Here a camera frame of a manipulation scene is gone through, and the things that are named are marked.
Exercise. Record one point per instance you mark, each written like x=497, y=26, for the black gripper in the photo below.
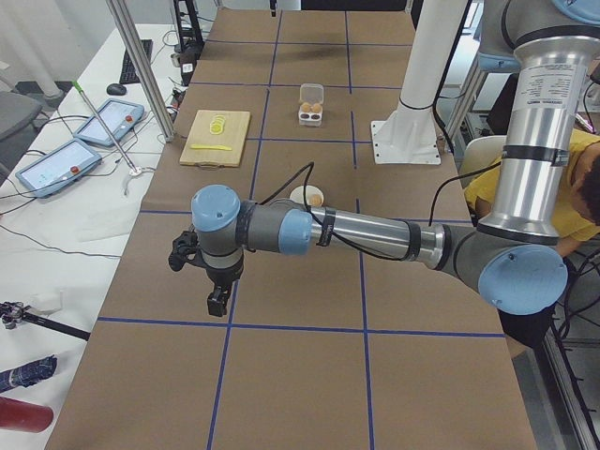
x=224, y=278

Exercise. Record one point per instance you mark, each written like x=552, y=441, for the clear plastic egg box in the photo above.
x=311, y=99

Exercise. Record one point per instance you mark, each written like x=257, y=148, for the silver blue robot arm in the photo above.
x=510, y=257

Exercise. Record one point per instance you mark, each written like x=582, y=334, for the white bowl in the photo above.
x=300, y=194

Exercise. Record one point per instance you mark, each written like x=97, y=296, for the yellow plastic knife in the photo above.
x=210, y=147

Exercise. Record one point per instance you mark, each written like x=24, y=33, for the bamboo cutting board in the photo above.
x=234, y=135

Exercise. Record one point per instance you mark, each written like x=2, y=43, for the folded blue umbrella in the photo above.
x=28, y=374

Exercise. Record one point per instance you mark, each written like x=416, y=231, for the black tripod stick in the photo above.
x=14, y=313

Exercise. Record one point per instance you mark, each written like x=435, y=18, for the blue teach pendant tablet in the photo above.
x=60, y=168
x=119, y=116

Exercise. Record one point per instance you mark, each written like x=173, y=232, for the red cylinder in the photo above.
x=23, y=416

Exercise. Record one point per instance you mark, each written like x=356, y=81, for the black computer mouse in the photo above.
x=116, y=89

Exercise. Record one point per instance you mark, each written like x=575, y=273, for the silver rod green tip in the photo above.
x=134, y=170

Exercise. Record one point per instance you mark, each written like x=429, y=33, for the grey office chair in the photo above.
x=17, y=114

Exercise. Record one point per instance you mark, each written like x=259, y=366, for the person in yellow shirt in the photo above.
x=575, y=218

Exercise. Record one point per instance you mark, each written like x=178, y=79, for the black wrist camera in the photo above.
x=185, y=250

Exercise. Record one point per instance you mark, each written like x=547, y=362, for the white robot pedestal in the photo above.
x=408, y=135

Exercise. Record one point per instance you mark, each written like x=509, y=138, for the aluminium frame post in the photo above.
x=133, y=43

